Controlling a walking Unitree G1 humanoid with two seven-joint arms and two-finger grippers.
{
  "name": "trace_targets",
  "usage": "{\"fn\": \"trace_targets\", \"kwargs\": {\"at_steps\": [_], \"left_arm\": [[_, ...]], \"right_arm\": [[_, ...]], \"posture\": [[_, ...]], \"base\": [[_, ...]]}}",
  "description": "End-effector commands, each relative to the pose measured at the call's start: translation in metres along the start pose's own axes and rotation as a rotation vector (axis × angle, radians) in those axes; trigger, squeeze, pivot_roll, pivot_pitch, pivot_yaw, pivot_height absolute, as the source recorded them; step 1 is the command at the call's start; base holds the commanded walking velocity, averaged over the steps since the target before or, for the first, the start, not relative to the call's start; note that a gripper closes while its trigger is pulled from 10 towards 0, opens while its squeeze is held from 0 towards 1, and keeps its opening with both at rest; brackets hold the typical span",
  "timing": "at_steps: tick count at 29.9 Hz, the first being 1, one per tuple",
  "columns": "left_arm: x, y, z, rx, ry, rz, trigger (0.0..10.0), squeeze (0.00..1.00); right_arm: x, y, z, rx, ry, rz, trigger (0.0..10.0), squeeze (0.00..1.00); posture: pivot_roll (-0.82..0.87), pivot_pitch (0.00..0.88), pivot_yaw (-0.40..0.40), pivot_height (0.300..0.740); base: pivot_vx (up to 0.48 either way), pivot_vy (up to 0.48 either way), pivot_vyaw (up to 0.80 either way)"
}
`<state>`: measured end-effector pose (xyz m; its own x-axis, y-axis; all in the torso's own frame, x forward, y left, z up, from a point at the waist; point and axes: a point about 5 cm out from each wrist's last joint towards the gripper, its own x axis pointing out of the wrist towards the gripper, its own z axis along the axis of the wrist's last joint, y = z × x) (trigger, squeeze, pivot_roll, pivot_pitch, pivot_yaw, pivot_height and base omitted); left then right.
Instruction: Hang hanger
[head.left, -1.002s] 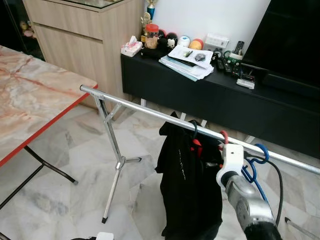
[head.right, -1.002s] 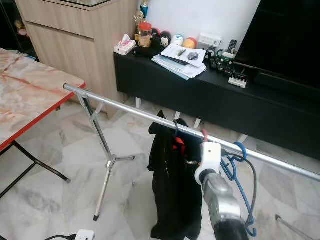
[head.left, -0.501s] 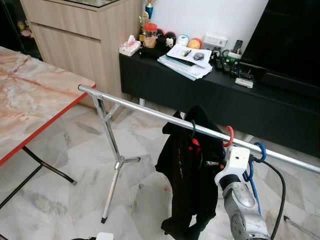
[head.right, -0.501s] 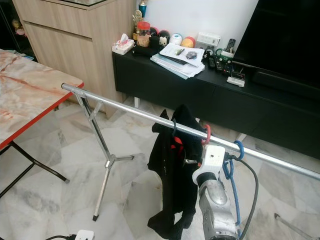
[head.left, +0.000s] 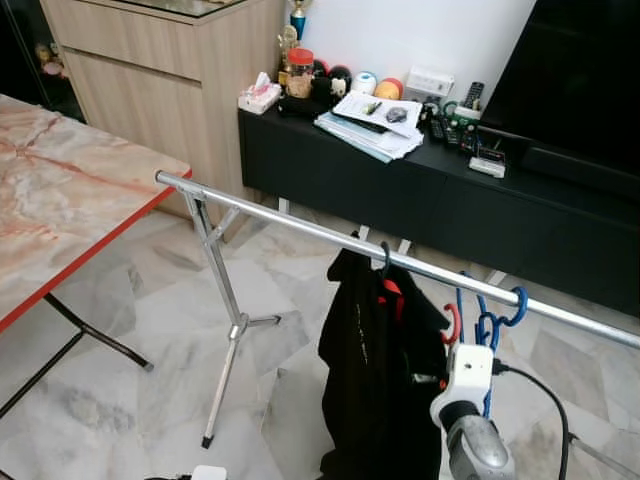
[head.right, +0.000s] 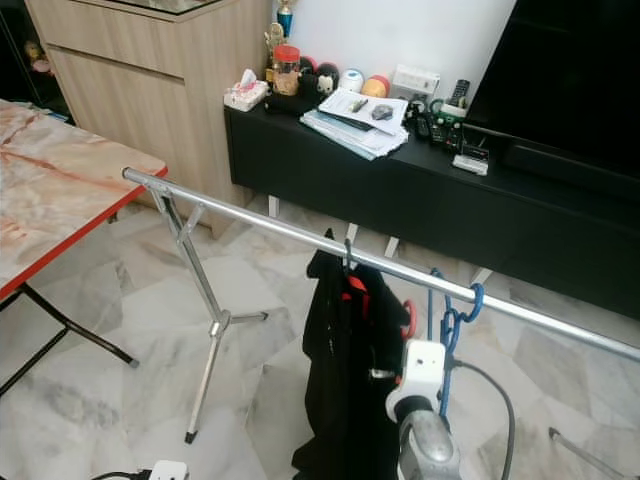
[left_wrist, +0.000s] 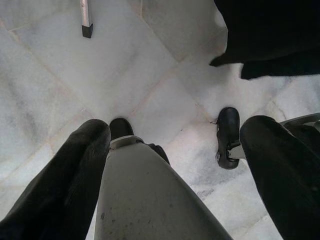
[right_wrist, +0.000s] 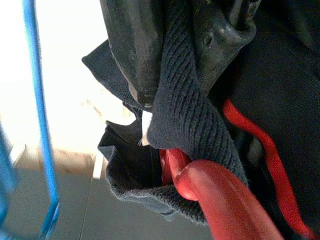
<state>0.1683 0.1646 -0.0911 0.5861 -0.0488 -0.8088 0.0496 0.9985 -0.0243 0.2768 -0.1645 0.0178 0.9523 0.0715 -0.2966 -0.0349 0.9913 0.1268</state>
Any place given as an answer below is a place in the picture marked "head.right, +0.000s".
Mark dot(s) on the red plastic clothes hanger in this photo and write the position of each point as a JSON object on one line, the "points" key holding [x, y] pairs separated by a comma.
{"points": [[410, 318]]}

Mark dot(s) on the blue plastic clothes hanger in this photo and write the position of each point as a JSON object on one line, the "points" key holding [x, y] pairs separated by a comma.
{"points": [[475, 298]]}

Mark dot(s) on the marble-pattern table with red edge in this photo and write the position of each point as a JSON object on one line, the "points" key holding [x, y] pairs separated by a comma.
{"points": [[60, 190]]}

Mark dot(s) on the silver metal clothes rack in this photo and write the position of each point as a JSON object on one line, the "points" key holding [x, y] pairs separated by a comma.
{"points": [[260, 222]]}

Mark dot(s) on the pink tissue box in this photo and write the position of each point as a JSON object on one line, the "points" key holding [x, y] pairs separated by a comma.
{"points": [[247, 95]]}

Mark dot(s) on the jar with red lid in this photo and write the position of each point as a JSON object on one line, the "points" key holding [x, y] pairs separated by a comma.
{"points": [[286, 70]]}

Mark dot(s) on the black mouse-ear plush toys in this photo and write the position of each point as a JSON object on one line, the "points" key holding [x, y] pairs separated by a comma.
{"points": [[318, 78]]}

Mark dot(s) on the blue trophy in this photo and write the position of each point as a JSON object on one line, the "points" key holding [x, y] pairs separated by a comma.
{"points": [[285, 15]]}

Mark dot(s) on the stack of white papers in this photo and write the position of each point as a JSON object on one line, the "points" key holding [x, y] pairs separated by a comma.
{"points": [[350, 128]]}

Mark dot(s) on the black shirt with red label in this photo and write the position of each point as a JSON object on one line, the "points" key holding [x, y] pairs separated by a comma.
{"points": [[345, 380]]}

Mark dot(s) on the black TV console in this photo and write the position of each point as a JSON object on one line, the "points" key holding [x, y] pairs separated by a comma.
{"points": [[440, 210]]}

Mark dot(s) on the green mug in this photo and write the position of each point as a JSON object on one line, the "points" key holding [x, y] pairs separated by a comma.
{"points": [[442, 115]]}

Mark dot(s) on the small white device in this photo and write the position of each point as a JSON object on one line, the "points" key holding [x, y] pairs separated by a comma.
{"points": [[471, 162]]}

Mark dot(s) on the black remote control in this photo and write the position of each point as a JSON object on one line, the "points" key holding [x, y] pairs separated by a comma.
{"points": [[459, 93]]}

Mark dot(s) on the black soundbar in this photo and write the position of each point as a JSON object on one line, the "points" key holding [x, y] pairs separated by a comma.
{"points": [[570, 165]]}

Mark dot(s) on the black flat-screen TV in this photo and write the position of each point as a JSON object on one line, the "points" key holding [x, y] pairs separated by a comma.
{"points": [[570, 70]]}

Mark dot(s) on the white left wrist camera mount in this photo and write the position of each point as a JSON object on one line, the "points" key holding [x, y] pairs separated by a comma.
{"points": [[168, 470]]}

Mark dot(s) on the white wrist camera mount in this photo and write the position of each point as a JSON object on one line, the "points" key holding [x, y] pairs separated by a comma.
{"points": [[168, 470], [420, 370]]}

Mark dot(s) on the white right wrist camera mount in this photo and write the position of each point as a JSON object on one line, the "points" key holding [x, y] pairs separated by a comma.
{"points": [[420, 370]]}

